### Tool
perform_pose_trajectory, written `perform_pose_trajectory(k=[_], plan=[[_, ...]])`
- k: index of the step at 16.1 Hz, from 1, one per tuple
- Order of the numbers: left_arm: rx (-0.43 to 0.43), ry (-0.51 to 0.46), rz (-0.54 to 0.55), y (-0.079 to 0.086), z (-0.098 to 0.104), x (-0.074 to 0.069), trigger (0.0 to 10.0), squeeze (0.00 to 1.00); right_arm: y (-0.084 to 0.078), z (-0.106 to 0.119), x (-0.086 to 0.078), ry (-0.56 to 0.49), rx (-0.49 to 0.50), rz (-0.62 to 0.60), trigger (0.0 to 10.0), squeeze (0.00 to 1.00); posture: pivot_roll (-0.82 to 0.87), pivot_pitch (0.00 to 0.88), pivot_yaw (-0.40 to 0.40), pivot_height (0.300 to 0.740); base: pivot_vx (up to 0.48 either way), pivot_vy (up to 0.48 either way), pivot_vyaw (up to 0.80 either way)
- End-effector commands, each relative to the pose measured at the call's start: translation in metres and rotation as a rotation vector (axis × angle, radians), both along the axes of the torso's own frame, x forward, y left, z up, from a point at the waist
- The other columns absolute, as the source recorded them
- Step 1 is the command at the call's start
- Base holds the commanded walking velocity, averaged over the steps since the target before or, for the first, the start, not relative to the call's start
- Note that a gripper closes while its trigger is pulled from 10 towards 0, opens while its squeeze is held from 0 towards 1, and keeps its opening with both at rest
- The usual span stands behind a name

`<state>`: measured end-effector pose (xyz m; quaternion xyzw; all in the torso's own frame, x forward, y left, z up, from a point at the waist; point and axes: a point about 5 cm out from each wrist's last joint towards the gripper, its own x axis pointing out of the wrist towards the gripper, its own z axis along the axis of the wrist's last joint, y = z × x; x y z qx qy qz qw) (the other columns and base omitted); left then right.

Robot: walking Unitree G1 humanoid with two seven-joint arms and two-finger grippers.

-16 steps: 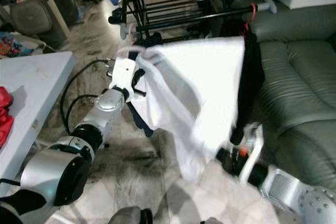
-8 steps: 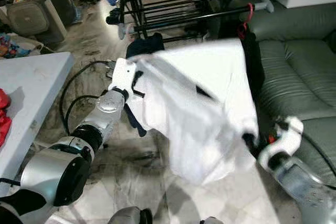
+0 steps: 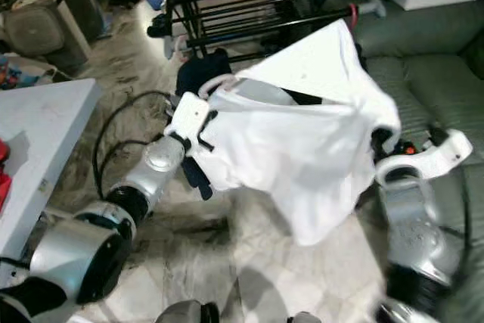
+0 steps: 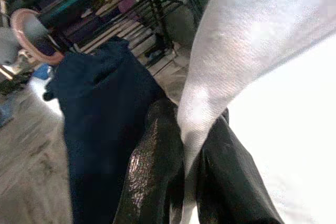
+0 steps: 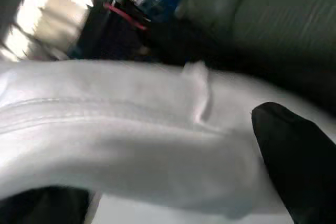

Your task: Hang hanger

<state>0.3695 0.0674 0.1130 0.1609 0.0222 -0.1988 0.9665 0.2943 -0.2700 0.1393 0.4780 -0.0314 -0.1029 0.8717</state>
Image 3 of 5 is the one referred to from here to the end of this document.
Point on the white shirt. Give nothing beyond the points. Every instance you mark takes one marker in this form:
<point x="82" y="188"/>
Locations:
<point x="302" y="164"/>

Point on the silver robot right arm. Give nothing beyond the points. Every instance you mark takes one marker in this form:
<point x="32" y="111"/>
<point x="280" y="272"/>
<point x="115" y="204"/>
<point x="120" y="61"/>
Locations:
<point x="416" y="240"/>

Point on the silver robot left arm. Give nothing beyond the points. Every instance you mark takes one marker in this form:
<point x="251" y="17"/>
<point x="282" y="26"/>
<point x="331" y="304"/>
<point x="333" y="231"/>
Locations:
<point x="91" y="255"/>

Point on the red plastic hanger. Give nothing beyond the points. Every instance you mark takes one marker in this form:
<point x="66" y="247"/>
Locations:
<point x="353" y="11"/>

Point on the navy hanging garment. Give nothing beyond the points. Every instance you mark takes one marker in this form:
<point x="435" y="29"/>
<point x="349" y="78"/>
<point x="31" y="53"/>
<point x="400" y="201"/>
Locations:
<point x="200" y="69"/>

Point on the red cloth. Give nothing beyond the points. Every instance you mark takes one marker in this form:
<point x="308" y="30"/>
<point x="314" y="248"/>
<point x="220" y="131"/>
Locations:
<point x="4" y="179"/>

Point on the green leather sofa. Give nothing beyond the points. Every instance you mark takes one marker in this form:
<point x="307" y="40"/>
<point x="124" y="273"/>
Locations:
<point x="423" y="58"/>

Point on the colourful fabric pile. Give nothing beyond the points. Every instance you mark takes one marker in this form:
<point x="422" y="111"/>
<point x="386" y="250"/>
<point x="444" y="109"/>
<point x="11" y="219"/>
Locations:
<point x="19" y="73"/>

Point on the grey boxy appliance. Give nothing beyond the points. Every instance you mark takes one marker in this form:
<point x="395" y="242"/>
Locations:
<point x="41" y="35"/>

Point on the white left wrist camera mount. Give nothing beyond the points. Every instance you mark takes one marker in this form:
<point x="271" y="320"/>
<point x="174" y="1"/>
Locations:
<point x="190" y="115"/>

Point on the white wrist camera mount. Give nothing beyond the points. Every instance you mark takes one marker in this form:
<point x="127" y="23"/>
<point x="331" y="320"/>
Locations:
<point x="190" y="115"/>
<point x="450" y="149"/>

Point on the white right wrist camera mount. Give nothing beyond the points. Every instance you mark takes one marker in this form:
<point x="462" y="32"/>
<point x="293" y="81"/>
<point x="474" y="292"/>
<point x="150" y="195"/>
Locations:
<point x="450" y="149"/>

